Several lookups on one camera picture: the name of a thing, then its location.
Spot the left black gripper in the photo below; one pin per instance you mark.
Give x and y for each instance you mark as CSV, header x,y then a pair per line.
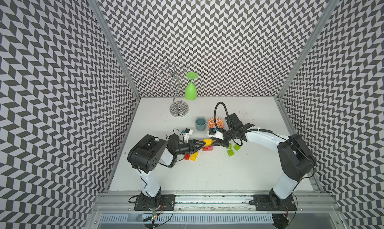
x,y
192,146

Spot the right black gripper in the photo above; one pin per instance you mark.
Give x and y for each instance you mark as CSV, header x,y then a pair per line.
x,y
221,142

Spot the yellow long lego brick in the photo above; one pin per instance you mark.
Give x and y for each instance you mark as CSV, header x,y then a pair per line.
x,y
194,156

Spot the yellow curved lego brick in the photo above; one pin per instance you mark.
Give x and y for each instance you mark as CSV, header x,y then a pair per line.
x,y
208,142

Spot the red long lego brick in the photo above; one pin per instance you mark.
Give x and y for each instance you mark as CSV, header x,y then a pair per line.
x,y
187,156

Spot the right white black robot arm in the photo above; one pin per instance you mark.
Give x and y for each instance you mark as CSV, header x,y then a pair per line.
x,y
295,157

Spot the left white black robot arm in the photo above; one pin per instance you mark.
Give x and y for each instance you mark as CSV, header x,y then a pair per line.
x,y
150,151

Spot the green lego brick front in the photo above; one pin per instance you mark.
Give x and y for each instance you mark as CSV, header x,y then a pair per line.
x,y
230,152

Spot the green lego brick right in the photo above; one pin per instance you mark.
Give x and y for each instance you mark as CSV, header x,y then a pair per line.
x,y
237,147

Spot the orange white patterned bowl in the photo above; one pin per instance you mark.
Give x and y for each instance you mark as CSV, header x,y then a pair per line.
x,y
217,122

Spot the grey blue ceramic cup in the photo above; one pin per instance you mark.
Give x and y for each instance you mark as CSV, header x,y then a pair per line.
x,y
201,124

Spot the green plastic wine glass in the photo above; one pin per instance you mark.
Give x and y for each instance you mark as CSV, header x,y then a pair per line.
x,y
191,90

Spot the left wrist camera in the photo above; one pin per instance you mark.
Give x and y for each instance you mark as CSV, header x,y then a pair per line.
x,y
186,134

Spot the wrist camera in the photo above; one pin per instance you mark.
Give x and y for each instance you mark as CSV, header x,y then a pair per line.
x,y
212,132
186,134

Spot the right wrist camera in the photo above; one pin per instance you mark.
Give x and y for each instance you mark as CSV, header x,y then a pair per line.
x,y
212,132

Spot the aluminium front rail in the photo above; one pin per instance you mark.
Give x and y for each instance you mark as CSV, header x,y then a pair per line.
x,y
213,202

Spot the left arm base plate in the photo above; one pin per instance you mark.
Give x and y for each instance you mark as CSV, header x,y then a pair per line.
x,y
162,202

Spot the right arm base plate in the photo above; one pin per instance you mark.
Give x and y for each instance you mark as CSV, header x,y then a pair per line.
x,y
274,203

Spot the chrome wire glass rack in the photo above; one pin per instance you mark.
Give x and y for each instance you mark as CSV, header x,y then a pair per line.
x,y
171,78

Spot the white slotted cable duct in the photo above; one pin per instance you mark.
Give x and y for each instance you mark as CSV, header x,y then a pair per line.
x,y
190,219

